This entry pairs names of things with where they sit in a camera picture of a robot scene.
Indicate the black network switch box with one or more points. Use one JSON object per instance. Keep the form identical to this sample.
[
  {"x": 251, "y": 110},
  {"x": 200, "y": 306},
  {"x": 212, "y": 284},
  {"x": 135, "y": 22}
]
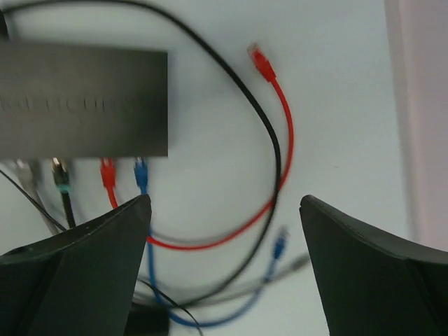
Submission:
[{"x": 82, "y": 101}]

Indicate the black power adapter brick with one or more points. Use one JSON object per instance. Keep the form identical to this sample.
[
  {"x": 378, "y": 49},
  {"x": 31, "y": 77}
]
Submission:
[{"x": 147, "y": 321}]

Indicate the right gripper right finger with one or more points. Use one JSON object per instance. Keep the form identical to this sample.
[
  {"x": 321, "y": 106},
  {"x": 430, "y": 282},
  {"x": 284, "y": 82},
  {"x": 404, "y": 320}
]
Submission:
[{"x": 372, "y": 282}]

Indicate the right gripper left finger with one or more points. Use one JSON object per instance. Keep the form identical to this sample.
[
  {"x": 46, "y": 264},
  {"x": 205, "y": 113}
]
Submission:
[{"x": 79, "y": 282}]

